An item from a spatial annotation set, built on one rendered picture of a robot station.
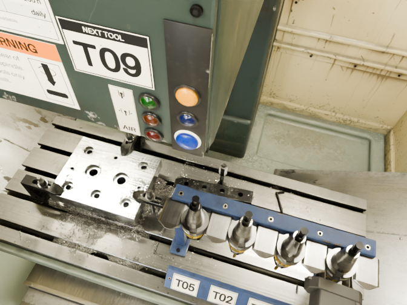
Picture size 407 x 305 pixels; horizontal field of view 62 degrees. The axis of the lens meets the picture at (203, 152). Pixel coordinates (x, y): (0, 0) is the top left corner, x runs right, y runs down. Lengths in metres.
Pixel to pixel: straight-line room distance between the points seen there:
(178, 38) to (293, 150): 1.45
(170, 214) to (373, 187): 0.92
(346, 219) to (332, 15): 0.77
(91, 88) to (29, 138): 1.31
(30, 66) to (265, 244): 0.57
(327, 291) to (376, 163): 1.09
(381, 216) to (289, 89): 0.73
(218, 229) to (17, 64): 0.52
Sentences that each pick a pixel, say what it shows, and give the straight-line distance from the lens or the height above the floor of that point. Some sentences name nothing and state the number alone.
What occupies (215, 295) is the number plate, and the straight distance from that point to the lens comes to 1.03.
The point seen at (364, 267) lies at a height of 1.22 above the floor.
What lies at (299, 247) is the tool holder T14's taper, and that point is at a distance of 0.74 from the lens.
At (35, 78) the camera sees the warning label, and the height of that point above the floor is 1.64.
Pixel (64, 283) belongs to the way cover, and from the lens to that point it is 1.31.
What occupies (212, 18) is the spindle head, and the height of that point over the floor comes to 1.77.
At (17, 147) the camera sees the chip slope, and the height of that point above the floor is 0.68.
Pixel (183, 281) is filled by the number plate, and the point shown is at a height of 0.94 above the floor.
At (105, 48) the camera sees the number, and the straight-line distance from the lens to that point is 0.38.
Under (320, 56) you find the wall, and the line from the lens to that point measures 1.61.
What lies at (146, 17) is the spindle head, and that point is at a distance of 0.33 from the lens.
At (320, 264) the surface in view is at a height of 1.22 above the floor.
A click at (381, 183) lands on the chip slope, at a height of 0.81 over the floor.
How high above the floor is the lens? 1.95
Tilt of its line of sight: 56 degrees down
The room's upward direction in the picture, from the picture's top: 4 degrees clockwise
